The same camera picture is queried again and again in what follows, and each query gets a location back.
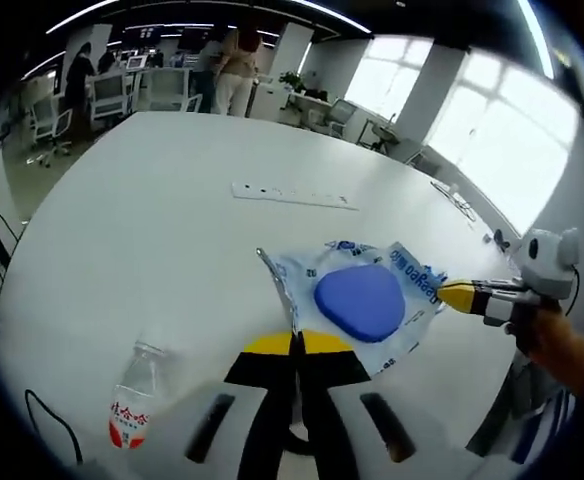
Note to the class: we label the blue rounded pad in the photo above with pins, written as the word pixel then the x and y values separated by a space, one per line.
pixel 359 302

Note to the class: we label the clear plastic bottle red label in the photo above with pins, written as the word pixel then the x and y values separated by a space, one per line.
pixel 132 390

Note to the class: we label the clear plastic bag blue print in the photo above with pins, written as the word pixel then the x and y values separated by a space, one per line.
pixel 412 270

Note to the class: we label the small white monitor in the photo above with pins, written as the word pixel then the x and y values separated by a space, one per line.
pixel 137 62

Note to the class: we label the white table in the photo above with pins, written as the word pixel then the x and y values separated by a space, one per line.
pixel 147 225

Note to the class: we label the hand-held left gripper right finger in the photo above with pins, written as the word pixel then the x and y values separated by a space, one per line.
pixel 332 390

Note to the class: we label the small black object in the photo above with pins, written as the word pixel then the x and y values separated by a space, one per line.
pixel 499 239

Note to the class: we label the white office chair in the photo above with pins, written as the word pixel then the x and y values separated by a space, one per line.
pixel 342 114
pixel 109 95
pixel 382 135
pixel 49 125
pixel 167 90

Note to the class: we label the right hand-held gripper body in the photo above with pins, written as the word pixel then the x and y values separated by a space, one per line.
pixel 547 265

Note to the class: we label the potted green plant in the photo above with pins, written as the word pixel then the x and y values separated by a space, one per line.
pixel 292 81

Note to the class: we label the person's right hand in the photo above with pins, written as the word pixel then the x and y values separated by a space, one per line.
pixel 554 340

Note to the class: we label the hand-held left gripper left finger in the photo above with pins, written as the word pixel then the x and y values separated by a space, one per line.
pixel 262 390

